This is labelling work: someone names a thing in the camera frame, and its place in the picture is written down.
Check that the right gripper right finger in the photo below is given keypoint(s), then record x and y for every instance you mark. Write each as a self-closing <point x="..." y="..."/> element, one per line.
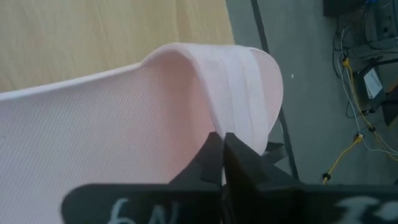
<point x="280" y="205"/>

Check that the pink slide sandal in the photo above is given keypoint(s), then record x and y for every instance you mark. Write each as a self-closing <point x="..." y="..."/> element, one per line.
<point x="109" y="124"/>

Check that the black box white label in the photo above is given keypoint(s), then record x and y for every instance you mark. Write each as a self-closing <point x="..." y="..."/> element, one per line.
<point x="372" y="83"/>

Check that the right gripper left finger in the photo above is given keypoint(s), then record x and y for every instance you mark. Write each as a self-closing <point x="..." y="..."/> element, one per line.
<point x="174" y="202"/>

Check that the black equipment rack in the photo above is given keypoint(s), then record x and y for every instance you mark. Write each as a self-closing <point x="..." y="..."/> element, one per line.
<point x="382" y="21"/>

